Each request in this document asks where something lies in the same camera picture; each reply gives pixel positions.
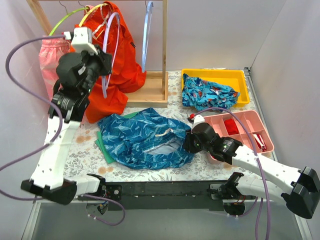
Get lilac hanger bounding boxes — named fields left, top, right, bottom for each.
left=101, top=12, right=120, bottom=99

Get red rolled cloth rear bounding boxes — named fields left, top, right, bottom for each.
left=224, top=118, right=239, bottom=135

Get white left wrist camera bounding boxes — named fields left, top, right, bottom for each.
left=63, top=27, right=99, bottom=56

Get light blue patterned shorts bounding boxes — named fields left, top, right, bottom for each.
left=182, top=73, right=241, bottom=111

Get dark blue shark shorts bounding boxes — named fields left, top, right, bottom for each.
left=97, top=107, right=195, bottom=170

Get red white striped cloth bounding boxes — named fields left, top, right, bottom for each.
left=253, top=133, right=267, bottom=152

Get pink patterned shorts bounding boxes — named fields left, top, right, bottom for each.
left=38, top=38, right=70, bottom=100

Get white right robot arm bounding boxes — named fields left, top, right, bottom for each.
left=183, top=122, right=320, bottom=219

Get yellow hanger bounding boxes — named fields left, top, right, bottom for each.
left=78, top=2, right=109, bottom=27

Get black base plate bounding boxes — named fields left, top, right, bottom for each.
left=77, top=180, right=253, bottom=211

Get wooden clothes rack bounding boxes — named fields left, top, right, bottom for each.
left=27, top=0, right=168, bottom=108

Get green folded cloth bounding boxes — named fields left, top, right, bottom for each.
left=95, top=112, right=138, bottom=164

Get yellow plastic bin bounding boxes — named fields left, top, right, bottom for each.
left=181, top=68, right=250, bottom=108

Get light blue hanger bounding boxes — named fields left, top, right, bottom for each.
left=141, top=1, right=154, bottom=73

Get pink divided tray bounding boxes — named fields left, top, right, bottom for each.
left=204, top=110, right=275, bottom=169

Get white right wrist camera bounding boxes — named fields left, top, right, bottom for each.
left=187, top=113, right=205, bottom=129

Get orange shorts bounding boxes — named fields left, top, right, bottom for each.
left=83, top=1, right=147, bottom=124

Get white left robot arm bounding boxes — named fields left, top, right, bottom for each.
left=20, top=50, right=112, bottom=205

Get green hanger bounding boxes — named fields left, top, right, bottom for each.
left=48, top=5, right=90, bottom=36

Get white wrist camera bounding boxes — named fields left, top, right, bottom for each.
left=63, top=27, right=99, bottom=56
left=187, top=113, right=205, bottom=129

